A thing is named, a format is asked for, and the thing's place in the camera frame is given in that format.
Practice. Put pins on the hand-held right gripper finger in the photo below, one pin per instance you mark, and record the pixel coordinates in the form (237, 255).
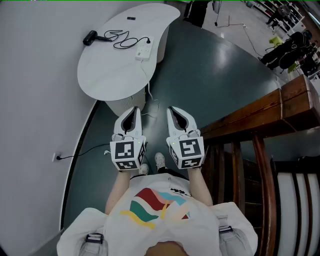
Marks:
(171, 125)
(190, 121)

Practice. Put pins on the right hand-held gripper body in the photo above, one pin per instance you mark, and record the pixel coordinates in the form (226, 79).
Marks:
(190, 150)

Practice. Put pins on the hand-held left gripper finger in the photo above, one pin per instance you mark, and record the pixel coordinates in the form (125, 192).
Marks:
(138, 125)
(118, 126)

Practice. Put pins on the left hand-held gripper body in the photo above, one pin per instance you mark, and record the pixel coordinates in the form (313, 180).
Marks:
(125, 150)

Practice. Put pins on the white power strip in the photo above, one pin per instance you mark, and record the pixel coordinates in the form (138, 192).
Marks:
(143, 51)

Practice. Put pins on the black power plug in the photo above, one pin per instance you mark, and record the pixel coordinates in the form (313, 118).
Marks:
(149, 40)

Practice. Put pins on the person's left forearm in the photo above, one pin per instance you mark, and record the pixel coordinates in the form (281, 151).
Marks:
(117, 192)

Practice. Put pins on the person's right forearm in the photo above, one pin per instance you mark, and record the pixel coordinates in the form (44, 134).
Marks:
(198, 185)

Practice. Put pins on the black hair dryer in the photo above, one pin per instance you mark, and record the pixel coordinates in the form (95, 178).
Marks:
(89, 38)

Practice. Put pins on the white ribbed table leg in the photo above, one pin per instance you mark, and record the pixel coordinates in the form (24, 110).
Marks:
(163, 42)
(127, 105)

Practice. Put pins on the person's white left shoe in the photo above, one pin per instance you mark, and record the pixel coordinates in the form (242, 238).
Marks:
(144, 169)

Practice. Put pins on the person's white shoe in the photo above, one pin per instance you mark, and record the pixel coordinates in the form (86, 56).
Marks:
(144, 169)
(160, 160)

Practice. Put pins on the person's black trousers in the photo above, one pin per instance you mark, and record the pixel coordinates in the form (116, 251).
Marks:
(170, 172)

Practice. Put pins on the person's white right shoe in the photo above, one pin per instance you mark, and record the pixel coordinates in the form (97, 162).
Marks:
(160, 160)

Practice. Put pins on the brown wooden sideboard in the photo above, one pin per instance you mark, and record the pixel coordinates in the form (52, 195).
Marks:
(262, 112)

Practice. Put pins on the brown wooden chair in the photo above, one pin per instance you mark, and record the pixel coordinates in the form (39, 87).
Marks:
(262, 175)

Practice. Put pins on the person's white printed shirt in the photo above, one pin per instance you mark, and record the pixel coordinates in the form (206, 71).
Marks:
(150, 225)

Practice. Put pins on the small black rectangular object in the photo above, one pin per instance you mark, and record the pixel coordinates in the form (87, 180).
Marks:
(130, 18)

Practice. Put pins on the black floor-standing equipment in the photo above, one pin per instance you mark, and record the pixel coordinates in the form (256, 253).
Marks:
(196, 12)

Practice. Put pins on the green stool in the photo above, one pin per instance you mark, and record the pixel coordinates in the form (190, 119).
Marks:
(276, 40)

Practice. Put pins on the white wall socket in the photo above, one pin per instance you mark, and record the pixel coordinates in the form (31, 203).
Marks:
(55, 155)

